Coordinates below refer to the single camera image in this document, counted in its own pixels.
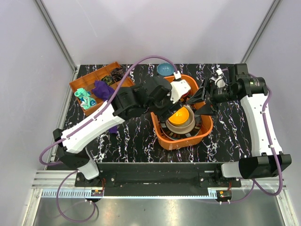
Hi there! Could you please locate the purple cloth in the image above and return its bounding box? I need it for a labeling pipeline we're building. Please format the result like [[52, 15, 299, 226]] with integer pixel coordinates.
[[91, 80, 119, 135]]

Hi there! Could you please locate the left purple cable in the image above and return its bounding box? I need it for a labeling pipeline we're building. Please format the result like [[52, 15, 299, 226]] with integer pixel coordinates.
[[39, 55, 181, 223]]

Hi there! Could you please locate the teal blue ceramic bowl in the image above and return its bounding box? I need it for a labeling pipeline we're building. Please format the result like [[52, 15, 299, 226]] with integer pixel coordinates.
[[157, 63, 175, 77]]

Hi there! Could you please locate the yellow orange small bowl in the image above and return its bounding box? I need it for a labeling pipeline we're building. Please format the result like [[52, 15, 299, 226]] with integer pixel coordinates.
[[168, 107, 190, 126]]

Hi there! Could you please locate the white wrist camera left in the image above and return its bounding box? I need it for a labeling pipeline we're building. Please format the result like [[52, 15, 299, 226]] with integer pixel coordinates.
[[170, 71, 182, 104]]

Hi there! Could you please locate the beige grey ceramic bowl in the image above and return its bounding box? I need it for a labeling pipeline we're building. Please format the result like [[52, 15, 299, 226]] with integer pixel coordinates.
[[166, 106, 195, 134]]

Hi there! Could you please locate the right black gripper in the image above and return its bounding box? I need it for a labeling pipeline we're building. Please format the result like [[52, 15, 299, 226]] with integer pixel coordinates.
[[186, 77, 238, 116]]

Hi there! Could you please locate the black striped cream plate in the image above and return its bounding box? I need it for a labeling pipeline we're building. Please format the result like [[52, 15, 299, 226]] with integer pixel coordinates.
[[159, 116, 202, 140]]

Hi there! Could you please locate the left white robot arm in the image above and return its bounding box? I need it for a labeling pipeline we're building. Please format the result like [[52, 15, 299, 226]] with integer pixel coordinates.
[[53, 76, 190, 186]]

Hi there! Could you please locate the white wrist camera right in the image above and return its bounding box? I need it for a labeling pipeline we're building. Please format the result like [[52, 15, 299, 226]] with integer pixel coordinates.
[[210, 69, 226, 88]]

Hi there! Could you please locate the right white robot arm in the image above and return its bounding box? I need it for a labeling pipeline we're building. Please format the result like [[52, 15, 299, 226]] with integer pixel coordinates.
[[187, 64, 292, 187]]

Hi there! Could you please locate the black skull mug red inside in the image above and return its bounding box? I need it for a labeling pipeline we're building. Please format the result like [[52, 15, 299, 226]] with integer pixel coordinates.
[[181, 80, 191, 98]]

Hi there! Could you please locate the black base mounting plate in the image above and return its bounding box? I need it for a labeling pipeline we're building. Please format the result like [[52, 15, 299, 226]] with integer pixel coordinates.
[[75, 162, 241, 198]]

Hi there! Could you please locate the aluminium frame rail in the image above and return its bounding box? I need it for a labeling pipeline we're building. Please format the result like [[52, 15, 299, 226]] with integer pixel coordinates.
[[33, 0, 77, 72]]

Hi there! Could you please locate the orange plastic dish bin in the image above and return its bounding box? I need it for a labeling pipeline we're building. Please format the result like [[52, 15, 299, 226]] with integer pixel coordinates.
[[150, 74, 214, 151]]

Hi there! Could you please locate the orange compartment organizer tray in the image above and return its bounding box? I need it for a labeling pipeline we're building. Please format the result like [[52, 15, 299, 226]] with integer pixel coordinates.
[[70, 62, 121, 116]]

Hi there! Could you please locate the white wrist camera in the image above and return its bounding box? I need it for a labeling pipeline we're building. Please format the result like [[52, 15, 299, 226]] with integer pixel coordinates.
[[170, 71, 182, 104], [210, 69, 226, 88]]

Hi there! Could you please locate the mint green sock bundle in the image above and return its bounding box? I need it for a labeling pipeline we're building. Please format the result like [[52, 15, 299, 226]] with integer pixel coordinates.
[[74, 88, 97, 110]]

